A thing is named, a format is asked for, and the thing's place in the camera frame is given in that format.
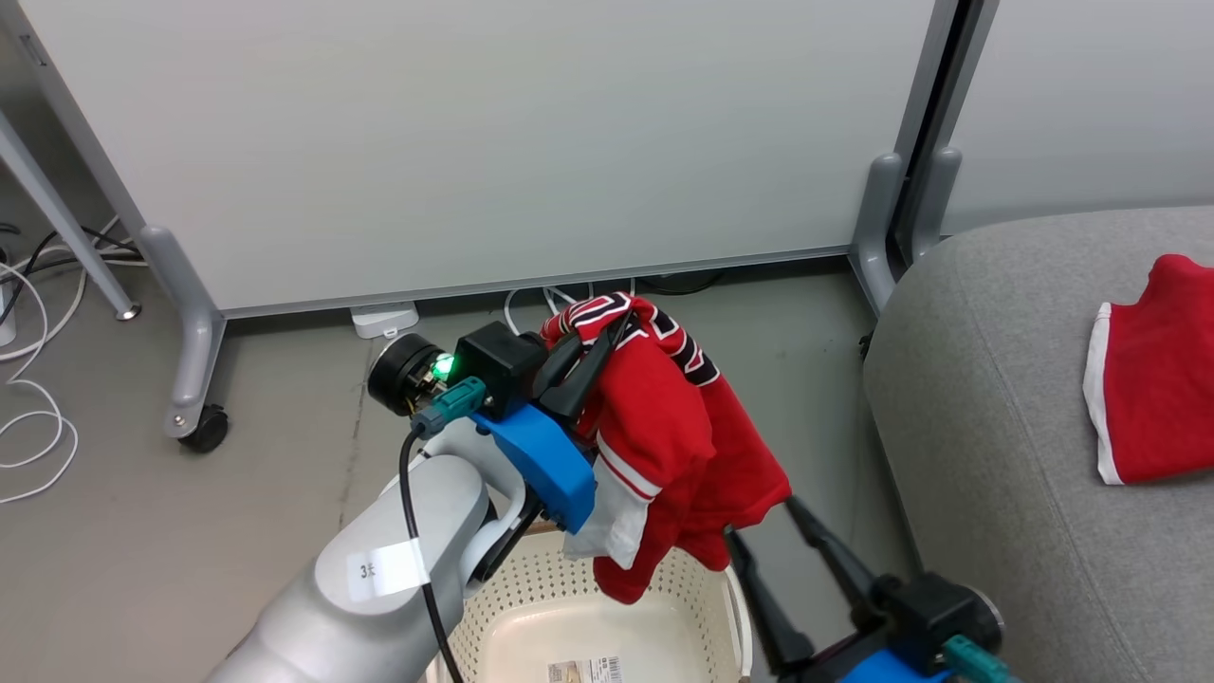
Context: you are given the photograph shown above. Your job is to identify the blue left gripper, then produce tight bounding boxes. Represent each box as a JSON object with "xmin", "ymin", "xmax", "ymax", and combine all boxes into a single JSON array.
[{"xmin": 471, "ymin": 313, "xmax": 635, "ymax": 535}]

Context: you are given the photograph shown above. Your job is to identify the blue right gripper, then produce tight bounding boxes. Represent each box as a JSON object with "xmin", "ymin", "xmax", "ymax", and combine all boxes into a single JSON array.
[{"xmin": 725, "ymin": 495, "xmax": 959, "ymax": 683}]

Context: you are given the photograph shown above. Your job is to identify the red jersey with lettering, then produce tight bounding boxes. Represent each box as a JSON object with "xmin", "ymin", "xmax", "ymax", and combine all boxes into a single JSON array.
[{"xmin": 541, "ymin": 292, "xmax": 794, "ymax": 606}]

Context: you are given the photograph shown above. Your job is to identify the red shorts with white trim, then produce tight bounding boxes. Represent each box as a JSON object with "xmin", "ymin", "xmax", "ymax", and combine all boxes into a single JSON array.
[{"xmin": 1083, "ymin": 253, "xmax": 1214, "ymax": 487}]

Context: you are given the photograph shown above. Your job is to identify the grey fabric sofa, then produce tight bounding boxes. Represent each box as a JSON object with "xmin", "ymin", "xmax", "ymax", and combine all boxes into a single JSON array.
[{"xmin": 861, "ymin": 207, "xmax": 1214, "ymax": 683}]

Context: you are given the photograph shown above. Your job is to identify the white power adapter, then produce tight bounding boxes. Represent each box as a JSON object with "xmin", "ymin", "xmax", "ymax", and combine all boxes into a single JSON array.
[{"xmin": 349, "ymin": 302, "xmax": 420, "ymax": 341}]

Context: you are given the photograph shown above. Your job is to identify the paper label in basket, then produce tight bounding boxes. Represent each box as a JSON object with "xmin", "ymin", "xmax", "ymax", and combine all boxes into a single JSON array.
[{"xmin": 547, "ymin": 655, "xmax": 624, "ymax": 683}]

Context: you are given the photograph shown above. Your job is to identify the cream perforated laundry basket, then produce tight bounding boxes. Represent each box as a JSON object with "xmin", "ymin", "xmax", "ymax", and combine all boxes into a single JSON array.
[{"xmin": 379, "ymin": 479, "xmax": 756, "ymax": 683}]

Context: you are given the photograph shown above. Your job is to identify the wide white partition panel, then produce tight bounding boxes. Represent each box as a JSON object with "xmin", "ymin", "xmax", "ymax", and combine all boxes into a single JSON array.
[{"xmin": 0, "ymin": 0, "xmax": 965, "ymax": 443}]

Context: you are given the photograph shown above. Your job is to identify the black caster wheel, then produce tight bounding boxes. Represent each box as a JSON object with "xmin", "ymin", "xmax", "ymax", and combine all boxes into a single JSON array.
[{"xmin": 178, "ymin": 405, "xmax": 231, "ymax": 453}]

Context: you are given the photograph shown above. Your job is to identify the grey metal table leg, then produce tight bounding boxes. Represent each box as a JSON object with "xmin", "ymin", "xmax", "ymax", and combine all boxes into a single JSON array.
[{"xmin": 0, "ymin": 109, "xmax": 143, "ymax": 322}]

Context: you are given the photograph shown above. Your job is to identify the narrow white partition panel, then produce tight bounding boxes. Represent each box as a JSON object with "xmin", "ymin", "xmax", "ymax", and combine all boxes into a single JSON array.
[{"xmin": 906, "ymin": 0, "xmax": 1214, "ymax": 263}]

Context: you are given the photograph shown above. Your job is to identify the looped white cable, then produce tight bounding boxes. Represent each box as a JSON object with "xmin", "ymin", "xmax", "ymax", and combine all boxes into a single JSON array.
[{"xmin": 503, "ymin": 279, "xmax": 636, "ymax": 335}]

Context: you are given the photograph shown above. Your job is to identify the black cable under partition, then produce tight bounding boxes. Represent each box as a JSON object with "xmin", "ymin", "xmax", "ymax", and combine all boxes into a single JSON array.
[{"xmin": 637, "ymin": 270, "xmax": 727, "ymax": 297}]

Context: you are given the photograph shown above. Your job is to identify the right arm cable teal plug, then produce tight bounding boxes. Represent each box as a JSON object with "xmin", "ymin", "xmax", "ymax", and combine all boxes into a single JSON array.
[{"xmin": 943, "ymin": 636, "xmax": 1018, "ymax": 683}]

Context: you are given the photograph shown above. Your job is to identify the arm cable teal plug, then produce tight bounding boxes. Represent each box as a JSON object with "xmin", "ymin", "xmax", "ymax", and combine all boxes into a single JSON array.
[
  {"xmin": 943, "ymin": 636, "xmax": 1018, "ymax": 683},
  {"xmin": 397, "ymin": 377, "xmax": 487, "ymax": 683}
]

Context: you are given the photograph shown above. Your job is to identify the left arm cable teal plug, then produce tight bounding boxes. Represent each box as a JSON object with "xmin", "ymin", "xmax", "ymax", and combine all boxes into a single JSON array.
[{"xmin": 397, "ymin": 377, "xmax": 487, "ymax": 683}]

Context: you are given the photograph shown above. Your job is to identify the black floor cables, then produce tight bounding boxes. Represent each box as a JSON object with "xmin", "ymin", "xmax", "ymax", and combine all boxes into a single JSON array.
[{"xmin": 0, "ymin": 223, "xmax": 143, "ymax": 328}]

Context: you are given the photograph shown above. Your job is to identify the long thin white cable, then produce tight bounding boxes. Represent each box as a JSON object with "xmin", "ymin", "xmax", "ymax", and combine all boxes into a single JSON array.
[{"xmin": 0, "ymin": 258, "xmax": 81, "ymax": 505}]

